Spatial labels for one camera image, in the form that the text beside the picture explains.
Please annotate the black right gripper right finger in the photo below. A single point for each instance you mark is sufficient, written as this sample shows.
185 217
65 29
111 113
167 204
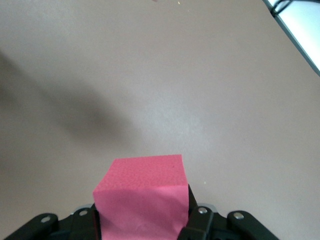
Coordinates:
205 225

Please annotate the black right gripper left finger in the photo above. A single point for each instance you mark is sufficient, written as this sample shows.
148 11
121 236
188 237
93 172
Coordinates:
75 225

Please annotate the red foam block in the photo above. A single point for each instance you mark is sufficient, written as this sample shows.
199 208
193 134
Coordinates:
142 195

